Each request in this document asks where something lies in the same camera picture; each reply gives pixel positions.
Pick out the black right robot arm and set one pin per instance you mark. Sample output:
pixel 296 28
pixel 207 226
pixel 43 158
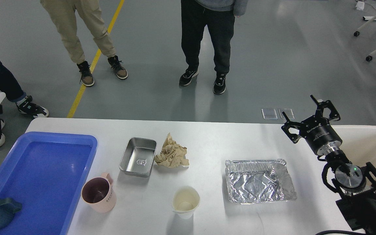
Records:
pixel 355 185

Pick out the white plastic bin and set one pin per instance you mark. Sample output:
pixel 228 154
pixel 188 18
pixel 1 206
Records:
pixel 359 143

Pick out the stainless steel rectangular tray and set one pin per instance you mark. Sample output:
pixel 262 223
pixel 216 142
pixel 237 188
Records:
pixel 138 157

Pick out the crumpled brown paper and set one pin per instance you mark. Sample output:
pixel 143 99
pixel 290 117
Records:
pixel 172 154

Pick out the person in beige trousers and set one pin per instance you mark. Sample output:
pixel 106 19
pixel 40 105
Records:
pixel 62 14

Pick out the left floor outlet plate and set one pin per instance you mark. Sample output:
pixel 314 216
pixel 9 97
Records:
pixel 269 113

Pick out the floor outlet plate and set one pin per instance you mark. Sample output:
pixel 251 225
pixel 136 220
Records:
pixel 288 112
pixel 269 113

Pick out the person in dark jeans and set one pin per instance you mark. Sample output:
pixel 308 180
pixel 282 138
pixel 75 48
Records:
pixel 14 93

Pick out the blue plastic tray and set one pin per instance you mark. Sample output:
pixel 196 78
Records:
pixel 45 172

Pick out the white paper cup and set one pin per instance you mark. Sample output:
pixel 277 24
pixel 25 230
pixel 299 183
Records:
pixel 185 201

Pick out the right floor outlet plate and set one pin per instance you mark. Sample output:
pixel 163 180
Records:
pixel 288 112

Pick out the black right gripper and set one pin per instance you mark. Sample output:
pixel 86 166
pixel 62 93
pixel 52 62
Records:
pixel 321 135

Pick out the aluminium foil tray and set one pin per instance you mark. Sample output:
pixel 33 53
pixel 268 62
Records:
pixel 258 181

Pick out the pink mug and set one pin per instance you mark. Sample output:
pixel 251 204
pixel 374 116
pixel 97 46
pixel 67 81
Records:
pixel 98 193

